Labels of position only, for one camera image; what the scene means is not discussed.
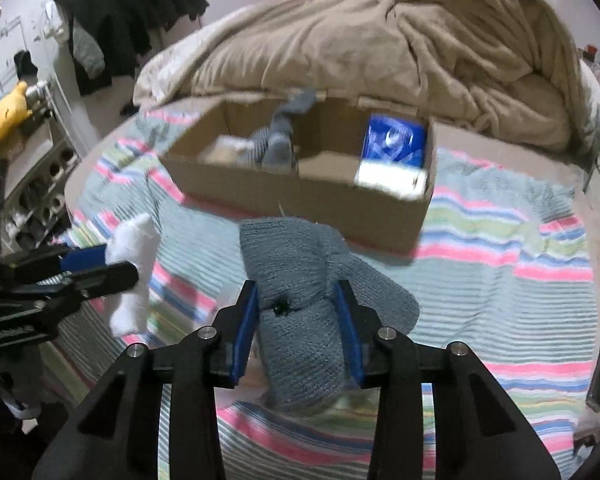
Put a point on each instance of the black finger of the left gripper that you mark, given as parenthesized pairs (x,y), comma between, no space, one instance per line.
(105,281)

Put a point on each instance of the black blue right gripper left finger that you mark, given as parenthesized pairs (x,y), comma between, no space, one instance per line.
(115,432)

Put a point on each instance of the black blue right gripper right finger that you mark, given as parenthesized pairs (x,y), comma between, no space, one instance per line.
(479,431)

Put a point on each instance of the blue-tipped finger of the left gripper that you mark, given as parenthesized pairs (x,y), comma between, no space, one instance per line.
(83,259)

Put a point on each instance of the white sock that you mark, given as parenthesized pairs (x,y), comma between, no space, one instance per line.
(132,249)

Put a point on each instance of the cotton swab bag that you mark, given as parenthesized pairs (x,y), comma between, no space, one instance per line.
(227,151)

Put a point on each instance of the grey knitted socks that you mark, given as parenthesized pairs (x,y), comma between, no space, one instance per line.
(296,265)

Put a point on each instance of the grey dotted sock pair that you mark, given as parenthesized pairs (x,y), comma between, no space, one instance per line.
(271,146)

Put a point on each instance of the green cartoon tissue pack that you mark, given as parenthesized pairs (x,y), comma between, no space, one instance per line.
(400,181)

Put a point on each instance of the blue tissue pack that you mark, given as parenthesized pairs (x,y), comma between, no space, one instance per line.
(396,140)

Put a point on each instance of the grey metal shelf rack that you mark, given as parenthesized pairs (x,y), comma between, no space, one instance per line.
(34,202)

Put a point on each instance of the yellow plush toy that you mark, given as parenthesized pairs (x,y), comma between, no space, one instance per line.
(13,111)

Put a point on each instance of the striped colourful towel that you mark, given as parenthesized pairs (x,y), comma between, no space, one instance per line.
(501,264)

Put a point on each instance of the white floral duvet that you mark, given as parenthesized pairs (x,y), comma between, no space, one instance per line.
(163,75)

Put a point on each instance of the black clothes pile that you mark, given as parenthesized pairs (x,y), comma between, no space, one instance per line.
(108,37)

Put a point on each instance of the brown cardboard box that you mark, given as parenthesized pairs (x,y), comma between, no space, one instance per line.
(328,143)

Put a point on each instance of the upright mirror stand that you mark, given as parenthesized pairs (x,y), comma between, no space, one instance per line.
(593,153)

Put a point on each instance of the beige fleece blanket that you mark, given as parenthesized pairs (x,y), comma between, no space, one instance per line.
(508,68)

